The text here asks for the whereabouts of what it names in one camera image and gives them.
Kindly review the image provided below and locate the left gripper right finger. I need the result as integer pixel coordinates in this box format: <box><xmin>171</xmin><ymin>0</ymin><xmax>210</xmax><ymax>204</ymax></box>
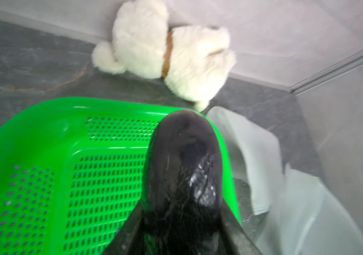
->
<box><xmin>219</xmin><ymin>200</ymin><xmax>262</xmax><ymax>255</ymax></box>

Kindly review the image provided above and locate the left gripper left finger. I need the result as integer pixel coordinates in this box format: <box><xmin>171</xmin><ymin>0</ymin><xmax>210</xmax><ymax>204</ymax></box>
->
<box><xmin>101</xmin><ymin>201</ymin><xmax>145</xmax><ymax>255</ymax></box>

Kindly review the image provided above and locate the green plastic basket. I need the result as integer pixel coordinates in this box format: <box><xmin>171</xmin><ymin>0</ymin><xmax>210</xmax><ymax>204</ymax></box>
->
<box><xmin>0</xmin><ymin>97</ymin><xmax>241</xmax><ymax>255</ymax></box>

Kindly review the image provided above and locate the white plush toy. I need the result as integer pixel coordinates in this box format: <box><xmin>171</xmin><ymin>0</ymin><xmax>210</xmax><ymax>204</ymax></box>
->
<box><xmin>92</xmin><ymin>1</ymin><xmax>236</xmax><ymax>112</ymax></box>

